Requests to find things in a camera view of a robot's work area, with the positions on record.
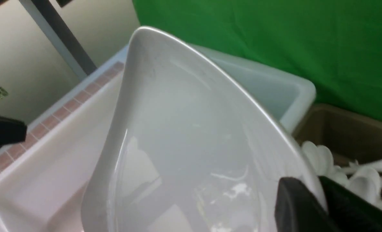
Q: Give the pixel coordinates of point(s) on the white spoon pile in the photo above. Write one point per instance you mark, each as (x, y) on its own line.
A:
(320, 157)
(367, 184)

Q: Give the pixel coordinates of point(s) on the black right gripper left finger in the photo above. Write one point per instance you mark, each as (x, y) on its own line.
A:
(297, 210)

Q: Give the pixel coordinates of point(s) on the small white bowl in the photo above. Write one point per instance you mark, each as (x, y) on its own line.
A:
(198, 142)

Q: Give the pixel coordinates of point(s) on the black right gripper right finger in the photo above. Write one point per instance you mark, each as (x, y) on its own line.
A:
(350, 212)

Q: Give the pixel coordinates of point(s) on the white spoon left pile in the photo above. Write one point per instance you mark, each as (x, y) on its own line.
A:
(320, 157)

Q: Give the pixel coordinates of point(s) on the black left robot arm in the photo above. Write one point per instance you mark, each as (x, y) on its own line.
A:
(12, 131)

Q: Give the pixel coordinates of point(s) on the large white plastic tub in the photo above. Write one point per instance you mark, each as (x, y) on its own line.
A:
(42, 180)

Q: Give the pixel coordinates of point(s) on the white spoon centre pile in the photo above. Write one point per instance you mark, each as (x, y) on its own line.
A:
(367, 184)

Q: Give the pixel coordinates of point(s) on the olive green spoon bin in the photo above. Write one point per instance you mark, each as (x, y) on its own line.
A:
(351, 137)

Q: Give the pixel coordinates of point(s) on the green backdrop cloth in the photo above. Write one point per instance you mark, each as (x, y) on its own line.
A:
(336, 44)

